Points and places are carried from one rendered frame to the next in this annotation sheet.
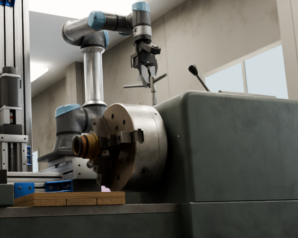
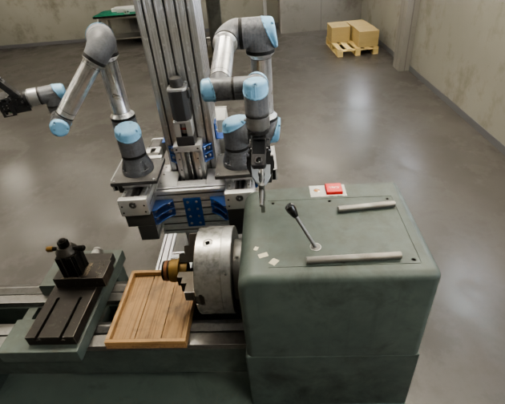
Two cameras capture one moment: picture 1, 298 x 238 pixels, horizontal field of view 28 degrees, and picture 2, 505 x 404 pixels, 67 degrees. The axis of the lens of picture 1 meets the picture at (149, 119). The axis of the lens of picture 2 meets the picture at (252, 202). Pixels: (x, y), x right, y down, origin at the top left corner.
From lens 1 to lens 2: 203 cm
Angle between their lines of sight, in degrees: 59
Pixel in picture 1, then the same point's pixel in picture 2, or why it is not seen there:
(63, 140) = (227, 156)
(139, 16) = (248, 107)
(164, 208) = (228, 346)
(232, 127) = (305, 308)
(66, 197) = (132, 345)
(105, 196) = (167, 344)
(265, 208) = (338, 360)
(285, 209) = (365, 361)
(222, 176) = (285, 342)
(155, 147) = (219, 307)
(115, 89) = not seen: outside the picture
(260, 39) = not seen: outside the picture
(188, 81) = not seen: outside the picture
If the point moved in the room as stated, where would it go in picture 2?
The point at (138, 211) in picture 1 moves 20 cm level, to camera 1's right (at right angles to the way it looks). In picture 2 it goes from (202, 348) to (248, 374)
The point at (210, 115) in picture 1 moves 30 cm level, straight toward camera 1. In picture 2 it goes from (275, 300) to (206, 375)
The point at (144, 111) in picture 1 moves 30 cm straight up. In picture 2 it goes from (212, 270) to (198, 194)
